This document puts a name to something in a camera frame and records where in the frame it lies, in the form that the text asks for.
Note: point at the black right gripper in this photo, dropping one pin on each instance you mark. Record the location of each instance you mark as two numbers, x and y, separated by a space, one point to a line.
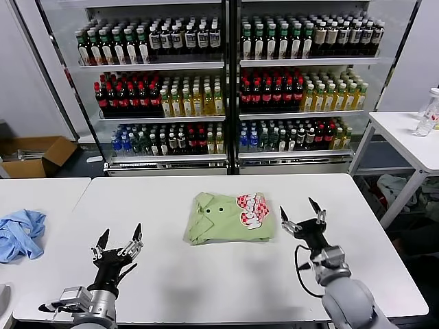
313 234

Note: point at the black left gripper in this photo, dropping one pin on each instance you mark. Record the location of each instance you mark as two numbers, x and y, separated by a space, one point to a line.
109 265

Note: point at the light green polo shirt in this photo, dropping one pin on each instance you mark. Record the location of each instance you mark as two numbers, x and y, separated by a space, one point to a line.
219 226

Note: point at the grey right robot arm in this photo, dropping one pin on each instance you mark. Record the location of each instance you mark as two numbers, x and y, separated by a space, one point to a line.
350 305

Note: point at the glass beverage display cooler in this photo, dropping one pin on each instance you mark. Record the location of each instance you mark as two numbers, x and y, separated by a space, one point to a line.
295 164
165 164

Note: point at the white cooler shelf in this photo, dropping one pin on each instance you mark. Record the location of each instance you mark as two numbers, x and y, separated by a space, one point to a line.
165 159
309 62
151 66
295 155
302 115
162 119

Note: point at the dark drink bottle white cap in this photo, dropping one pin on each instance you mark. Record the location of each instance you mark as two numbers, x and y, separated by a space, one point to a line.
164 147
282 142
311 140
173 145
182 145
155 147
301 140
292 141

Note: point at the clear green water bottle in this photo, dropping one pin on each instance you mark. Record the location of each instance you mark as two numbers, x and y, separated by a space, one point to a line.
264 142
137 147
273 142
146 147

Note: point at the red cap cola bottle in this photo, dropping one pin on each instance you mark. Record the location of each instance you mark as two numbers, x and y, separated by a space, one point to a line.
112 103
144 103
192 144
133 103
155 103
278 97
256 97
298 97
123 103
102 103
267 97
202 144
329 137
246 97
288 97
320 138

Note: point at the yellow tea bottle white cap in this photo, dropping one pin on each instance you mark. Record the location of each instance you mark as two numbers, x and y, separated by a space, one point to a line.
350 99
308 101
347 140
166 106
329 100
209 105
187 106
340 100
219 104
198 106
338 140
361 98
211 145
219 145
319 101
176 106

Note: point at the small white flat object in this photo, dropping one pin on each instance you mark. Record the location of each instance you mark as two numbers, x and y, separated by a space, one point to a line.
95 159

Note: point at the blue drink bottle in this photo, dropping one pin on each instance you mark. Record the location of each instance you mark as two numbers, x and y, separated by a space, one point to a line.
254 142
117 145
243 142
127 145

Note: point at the white grey cloth pile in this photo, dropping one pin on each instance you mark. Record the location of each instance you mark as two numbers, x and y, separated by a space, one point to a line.
391 188

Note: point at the crumpled light blue shirt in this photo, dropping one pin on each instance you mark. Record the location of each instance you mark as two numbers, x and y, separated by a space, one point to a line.
20 233

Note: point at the open brown cardboard box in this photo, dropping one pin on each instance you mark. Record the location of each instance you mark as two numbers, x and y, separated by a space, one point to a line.
20 168

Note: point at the grey metal parts bundle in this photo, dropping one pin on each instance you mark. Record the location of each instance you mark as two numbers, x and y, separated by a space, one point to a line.
31 154

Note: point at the white side table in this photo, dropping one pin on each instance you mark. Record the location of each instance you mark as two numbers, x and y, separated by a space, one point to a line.
405 137

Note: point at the teal grey cloth pile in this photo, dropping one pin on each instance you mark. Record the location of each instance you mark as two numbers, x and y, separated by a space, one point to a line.
431 202

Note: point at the grey device edge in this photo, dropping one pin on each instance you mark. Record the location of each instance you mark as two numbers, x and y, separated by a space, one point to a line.
4 298

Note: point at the small clear plastic bottle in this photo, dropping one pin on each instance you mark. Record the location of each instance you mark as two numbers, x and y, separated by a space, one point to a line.
424 128

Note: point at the green cap tea bottle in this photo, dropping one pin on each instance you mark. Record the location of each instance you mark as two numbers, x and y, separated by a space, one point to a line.
246 46
119 51
283 46
271 46
296 46
258 46
308 46
95 51
132 51
83 51
107 51
144 51

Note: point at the clear bottle white cap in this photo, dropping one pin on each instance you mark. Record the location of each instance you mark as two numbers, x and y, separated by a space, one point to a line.
432 103

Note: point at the beige label drink bottle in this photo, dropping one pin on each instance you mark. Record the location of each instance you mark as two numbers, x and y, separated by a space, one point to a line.
332 37
321 37

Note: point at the dark bottle blue white label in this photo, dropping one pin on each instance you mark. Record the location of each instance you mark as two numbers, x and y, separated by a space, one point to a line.
190 40
166 42
177 41
154 42
366 37
344 37
355 37
215 39
203 40
378 36

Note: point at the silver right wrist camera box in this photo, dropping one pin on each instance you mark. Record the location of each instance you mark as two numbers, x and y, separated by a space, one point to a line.
334 257

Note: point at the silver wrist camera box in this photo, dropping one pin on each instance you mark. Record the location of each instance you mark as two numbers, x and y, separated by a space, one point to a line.
334 257
72 296

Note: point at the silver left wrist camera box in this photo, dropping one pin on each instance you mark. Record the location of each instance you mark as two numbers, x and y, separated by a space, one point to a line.
72 296

